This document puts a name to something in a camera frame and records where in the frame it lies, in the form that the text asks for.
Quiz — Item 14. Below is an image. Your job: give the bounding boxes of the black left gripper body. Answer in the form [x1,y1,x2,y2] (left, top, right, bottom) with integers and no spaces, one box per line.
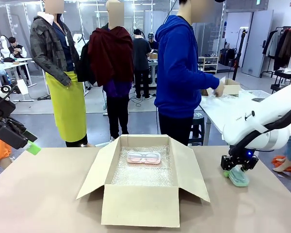
[0,118,29,150]

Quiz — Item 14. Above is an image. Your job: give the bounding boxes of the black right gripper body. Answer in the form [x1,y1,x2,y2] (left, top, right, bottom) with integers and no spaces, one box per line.
[220,150,259,172]

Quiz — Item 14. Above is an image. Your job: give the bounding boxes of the green glasses case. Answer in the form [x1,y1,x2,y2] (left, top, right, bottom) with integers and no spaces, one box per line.
[227,167,250,188]

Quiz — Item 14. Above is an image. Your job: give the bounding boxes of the clear bubble wrap sheet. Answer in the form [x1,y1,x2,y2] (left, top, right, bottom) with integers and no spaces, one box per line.
[111,145,174,187]
[200,93,265,115]

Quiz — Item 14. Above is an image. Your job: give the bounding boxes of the pink glasses case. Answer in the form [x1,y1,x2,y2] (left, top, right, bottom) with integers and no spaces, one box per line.
[126,151,162,166]

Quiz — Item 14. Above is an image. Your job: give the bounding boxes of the black shoulder bag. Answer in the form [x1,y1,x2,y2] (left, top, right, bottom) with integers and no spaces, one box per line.
[77,41,97,85]

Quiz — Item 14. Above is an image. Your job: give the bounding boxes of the person's right forearm blue sleeve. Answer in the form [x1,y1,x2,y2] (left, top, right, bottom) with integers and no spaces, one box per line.
[195,72,220,91]

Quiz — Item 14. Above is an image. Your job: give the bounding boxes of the person's right hand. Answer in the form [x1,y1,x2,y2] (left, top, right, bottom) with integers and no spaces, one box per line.
[214,82,226,98]

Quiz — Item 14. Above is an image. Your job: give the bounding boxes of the yellow-green skirt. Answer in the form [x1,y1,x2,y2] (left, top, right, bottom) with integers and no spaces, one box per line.
[45,71,88,143]

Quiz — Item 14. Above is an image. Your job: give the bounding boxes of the white side table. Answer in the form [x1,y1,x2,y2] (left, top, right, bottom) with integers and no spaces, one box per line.
[199,89,291,146]

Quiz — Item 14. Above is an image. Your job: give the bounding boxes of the black stool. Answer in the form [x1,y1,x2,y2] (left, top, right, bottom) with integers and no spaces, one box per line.
[188,112,206,147]

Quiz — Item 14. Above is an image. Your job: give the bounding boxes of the white plastic basket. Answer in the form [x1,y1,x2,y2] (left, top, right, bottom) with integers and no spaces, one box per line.
[239,89,274,102]

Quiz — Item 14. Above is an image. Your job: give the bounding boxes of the white desk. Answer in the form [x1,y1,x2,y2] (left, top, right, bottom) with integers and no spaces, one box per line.
[0,57,37,102]

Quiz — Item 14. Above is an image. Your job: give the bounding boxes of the small open cardboard box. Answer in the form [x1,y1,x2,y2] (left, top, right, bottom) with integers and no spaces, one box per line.
[200,78,242,96]

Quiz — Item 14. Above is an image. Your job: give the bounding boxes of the seated person in varsity jacket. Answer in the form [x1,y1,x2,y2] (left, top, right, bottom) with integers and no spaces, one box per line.
[8,36,28,59]

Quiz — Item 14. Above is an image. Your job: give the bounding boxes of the mannequin in plaid jacket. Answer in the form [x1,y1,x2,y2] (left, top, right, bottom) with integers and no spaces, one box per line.
[30,0,89,148]

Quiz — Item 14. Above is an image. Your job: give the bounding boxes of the large open cardboard box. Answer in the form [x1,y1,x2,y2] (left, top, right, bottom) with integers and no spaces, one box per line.
[76,134,211,228]

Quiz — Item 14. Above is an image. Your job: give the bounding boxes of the black utility cart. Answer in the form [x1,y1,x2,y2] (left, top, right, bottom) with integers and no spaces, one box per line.
[270,69,291,95]

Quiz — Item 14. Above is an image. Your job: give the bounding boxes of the wooden shoe rack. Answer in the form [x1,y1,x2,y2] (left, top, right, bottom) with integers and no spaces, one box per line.
[197,56,220,74]

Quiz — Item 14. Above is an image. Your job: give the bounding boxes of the black suitcases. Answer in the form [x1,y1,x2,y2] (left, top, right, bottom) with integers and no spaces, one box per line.
[219,48,238,67]

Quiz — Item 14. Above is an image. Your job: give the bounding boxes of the person in blue hoodie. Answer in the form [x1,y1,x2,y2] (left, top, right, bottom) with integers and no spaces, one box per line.
[154,0,225,147]

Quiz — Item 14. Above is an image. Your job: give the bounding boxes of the black tripod stand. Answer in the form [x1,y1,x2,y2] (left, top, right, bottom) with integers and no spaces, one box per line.
[232,28,248,82]

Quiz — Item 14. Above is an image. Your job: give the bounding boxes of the mannequin in dark red shawl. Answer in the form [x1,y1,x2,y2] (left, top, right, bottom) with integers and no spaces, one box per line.
[88,0,135,143]

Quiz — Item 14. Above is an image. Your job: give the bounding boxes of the grey door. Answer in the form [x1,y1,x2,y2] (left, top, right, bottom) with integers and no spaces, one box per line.
[242,9,275,78]

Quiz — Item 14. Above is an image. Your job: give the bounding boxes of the black clothes rack with coats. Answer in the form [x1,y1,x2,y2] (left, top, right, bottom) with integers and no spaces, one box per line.
[260,26,291,79]

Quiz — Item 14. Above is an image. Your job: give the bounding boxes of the standing person in black clothes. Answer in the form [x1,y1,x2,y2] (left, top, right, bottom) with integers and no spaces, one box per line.
[132,28,153,100]

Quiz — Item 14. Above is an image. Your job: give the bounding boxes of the person in black cap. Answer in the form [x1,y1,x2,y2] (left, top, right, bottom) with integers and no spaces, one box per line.
[147,33,160,51]

